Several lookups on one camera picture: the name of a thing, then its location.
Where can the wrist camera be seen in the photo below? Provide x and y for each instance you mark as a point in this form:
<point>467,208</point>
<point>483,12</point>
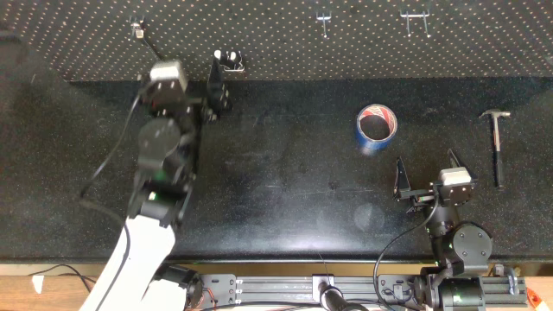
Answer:
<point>454,176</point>
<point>167,71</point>

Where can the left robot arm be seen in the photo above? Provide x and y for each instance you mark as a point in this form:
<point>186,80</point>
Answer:
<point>142,259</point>

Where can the black and white pliers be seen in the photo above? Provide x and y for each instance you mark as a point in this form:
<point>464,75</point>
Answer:
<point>231,65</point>

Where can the hammer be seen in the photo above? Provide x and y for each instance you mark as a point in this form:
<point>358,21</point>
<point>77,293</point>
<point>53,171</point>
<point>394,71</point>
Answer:
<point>497,129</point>

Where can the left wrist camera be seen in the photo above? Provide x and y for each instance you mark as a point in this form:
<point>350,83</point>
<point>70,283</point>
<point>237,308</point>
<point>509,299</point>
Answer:
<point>167,71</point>

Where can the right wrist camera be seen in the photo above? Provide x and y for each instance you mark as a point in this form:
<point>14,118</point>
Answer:
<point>454,176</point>

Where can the white paper scrap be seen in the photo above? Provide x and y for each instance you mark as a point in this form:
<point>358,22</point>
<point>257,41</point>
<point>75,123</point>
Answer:
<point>38,281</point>

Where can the black pegboard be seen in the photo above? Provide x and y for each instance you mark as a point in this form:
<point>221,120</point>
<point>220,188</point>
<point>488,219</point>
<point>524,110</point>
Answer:
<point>302,47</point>

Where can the roll of blue tape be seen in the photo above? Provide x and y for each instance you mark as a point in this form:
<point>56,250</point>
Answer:
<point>365,139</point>

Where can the wrench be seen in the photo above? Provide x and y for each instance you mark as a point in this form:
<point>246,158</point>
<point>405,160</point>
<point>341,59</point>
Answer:
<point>137,31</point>

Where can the mounting rail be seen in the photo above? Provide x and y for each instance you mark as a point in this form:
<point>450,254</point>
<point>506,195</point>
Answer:
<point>276,289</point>

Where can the orange plastic object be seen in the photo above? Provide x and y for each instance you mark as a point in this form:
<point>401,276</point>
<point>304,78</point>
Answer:
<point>535,300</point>

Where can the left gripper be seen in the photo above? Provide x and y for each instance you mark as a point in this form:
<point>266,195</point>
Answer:
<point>198,108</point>

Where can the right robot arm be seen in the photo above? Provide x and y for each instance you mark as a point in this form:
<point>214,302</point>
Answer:
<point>471,248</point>

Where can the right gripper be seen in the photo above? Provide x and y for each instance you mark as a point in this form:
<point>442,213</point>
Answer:
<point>417,196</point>

